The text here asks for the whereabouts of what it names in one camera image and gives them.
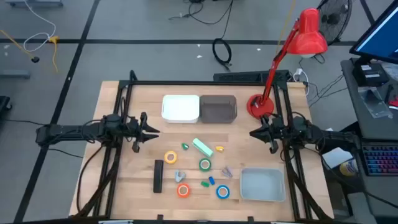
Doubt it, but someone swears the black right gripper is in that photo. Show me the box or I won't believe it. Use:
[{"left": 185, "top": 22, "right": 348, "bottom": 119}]
[{"left": 249, "top": 114, "right": 287, "bottom": 155}]

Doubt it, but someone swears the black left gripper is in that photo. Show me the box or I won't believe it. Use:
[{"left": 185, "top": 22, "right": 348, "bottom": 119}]
[{"left": 126, "top": 111, "right": 161, "bottom": 154}]

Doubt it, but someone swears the yellow tape roll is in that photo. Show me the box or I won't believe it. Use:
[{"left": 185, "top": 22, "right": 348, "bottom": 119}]
[{"left": 164, "top": 150, "right": 178, "bottom": 165}]

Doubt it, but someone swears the black stapler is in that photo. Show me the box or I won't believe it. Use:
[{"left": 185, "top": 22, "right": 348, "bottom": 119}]
[{"left": 152, "top": 159, "right": 165, "bottom": 194}]

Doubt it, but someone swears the grey staple remover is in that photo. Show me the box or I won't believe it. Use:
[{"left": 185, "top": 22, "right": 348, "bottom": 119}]
[{"left": 174, "top": 169, "right": 187, "bottom": 183}]

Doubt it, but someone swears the mint green stapler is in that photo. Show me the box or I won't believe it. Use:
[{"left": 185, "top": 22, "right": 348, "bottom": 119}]
[{"left": 192, "top": 138, "right": 215, "bottom": 158}]

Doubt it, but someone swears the green tape roll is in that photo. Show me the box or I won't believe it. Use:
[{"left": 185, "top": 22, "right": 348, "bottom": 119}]
[{"left": 198, "top": 157, "right": 213, "bottom": 172}]

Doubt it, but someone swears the orange tape roll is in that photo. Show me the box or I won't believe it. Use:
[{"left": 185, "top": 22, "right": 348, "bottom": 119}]
[{"left": 177, "top": 183, "right": 191, "bottom": 198}]

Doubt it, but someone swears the blue tape roll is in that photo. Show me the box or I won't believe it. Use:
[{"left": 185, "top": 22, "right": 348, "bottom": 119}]
[{"left": 216, "top": 185, "right": 231, "bottom": 200}]

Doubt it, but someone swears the white plastic bin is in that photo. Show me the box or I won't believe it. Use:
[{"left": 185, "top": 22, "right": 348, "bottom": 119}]
[{"left": 160, "top": 94, "right": 200, "bottom": 124}]

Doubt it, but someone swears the grey plastic tray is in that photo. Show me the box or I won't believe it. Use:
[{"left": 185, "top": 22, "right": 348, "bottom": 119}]
[{"left": 239, "top": 167, "right": 287, "bottom": 203}]

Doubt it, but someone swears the brown plastic bin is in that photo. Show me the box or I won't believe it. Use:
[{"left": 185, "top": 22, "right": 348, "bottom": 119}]
[{"left": 199, "top": 95, "right": 238, "bottom": 124}]

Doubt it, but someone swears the black power strip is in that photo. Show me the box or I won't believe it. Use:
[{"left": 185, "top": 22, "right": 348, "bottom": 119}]
[{"left": 213, "top": 70, "right": 290, "bottom": 83}]

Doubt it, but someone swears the white power adapter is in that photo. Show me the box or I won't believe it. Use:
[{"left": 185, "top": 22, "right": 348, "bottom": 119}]
[{"left": 294, "top": 67, "right": 308, "bottom": 94}]

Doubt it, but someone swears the white paper box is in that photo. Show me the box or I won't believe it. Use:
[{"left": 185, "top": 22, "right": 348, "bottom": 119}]
[{"left": 322, "top": 147, "right": 354, "bottom": 169}]

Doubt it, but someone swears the yellow lidded container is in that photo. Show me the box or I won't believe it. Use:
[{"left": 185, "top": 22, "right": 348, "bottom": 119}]
[{"left": 339, "top": 158, "right": 359, "bottom": 177}]

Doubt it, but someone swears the grey side desk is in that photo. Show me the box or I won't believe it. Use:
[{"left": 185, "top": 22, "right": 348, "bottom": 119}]
[{"left": 340, "top": 57, "right": 398, "bottom": 141}]

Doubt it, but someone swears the red desk lamp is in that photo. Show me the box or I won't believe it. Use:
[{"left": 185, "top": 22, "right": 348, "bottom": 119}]
[{"left": 246, "top": 7, "right": 329, "bottom": 119}]

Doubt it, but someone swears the clear plastic bag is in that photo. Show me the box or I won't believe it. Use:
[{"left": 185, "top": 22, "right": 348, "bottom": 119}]
[{"left": 357, "top": 86, "right": 393, "bottom": 119}]

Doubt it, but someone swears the backlit rainbow keyboard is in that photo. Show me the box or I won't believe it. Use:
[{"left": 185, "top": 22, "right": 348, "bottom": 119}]
[{"left": 362, "top": 144, "right": 398, "bottom": 177}]

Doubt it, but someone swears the grey chair armrest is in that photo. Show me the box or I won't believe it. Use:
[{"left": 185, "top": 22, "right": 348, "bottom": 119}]
[{"left": 348, "top": 192, "right": 379, "bottom": 224}]

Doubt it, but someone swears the small black box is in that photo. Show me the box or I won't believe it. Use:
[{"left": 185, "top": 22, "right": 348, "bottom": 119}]
[{"left": 352, "top": 63, "right": 389, "bottom": 87}]

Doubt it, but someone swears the black floor fan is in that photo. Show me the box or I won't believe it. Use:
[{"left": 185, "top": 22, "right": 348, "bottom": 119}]
[{"left": 317, "top": 0, "right": 354, "bottom": 46}]

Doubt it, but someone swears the yellow pole with black base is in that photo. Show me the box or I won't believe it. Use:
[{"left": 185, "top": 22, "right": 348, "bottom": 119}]
[{"left": 0, "top": 27, "right": 40, "bottom": 63}]

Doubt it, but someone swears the grey table leg base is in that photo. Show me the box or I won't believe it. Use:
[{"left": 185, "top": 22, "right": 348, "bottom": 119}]
[
  {"left": 6, "top": 0, "right": 63, "bottom": 7},
  {"left": 0, "top": 70, "right": 31, "bottom": 79}
]

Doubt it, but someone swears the black floor object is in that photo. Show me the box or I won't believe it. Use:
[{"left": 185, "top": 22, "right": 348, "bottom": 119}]
[{"left": 0, "top": 95, "right": 12, "bottom": 113}]

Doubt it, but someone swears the computer monitor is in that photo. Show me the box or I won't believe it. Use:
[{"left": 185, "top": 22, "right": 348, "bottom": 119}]
[{"left": 349, "top": 0, "right": 398, "bottom": 65}]

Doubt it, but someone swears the black aluminium table frame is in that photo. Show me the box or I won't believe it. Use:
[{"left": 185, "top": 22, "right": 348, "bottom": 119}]
[{"left": 74, "top": 70, "right": 333, "bottom": 223}]

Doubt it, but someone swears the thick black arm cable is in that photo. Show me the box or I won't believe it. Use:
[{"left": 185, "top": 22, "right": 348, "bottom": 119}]
[{"left": 76, "top": 144, "right": 105, "bottom": 215}]

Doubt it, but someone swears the coiled black cable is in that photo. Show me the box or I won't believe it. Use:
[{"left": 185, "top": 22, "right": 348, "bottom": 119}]
[{"left": 212, "top": 37, "right": 233, "bottom": 71}]

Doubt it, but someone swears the thin yellow strap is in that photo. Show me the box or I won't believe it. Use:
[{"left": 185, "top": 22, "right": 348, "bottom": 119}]
[{"left": 275, "top": 0, "right": 297, "bottom": 55}]

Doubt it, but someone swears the yellow floor cable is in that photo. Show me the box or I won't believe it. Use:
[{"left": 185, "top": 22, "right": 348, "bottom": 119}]
[{"left": 48, "top": 35, "right": 60, "bottom": 74}]

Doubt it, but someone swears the black floor cable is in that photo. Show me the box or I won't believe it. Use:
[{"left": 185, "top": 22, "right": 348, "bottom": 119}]
[{"left": 169, "top": 0, "right": 234, "bottom": 41}]

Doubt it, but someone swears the white floor cable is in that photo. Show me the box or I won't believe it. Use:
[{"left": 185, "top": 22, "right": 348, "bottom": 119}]
[{"left": 23, "top": 0, "right": 57, "bottom": 53}]

